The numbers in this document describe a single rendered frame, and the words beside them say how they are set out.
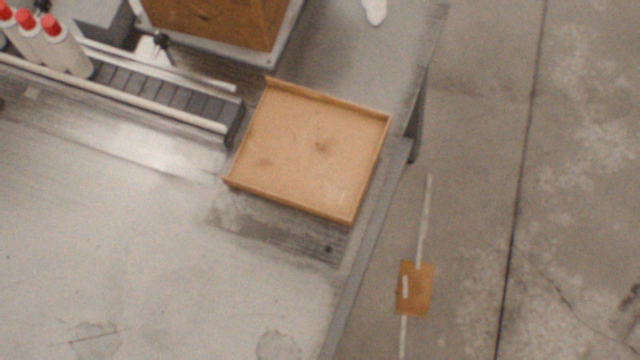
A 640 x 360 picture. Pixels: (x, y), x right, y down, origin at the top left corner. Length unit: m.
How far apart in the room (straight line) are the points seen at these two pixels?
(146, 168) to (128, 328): 0.36
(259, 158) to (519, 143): 1.17
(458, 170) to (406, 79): 0.86
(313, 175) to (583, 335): 1.13
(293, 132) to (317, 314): 0.41
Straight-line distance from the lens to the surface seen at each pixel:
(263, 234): 1.68
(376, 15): 1.87
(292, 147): 1.74
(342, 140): 1.74
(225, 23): 1.79
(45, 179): 1.87
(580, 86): 2.82
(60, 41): 1.75
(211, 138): 1.74
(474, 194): 2.60
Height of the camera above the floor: 2.42
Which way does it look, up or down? 68 degrees down
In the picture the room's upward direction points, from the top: 12 degrees counter-clockwise
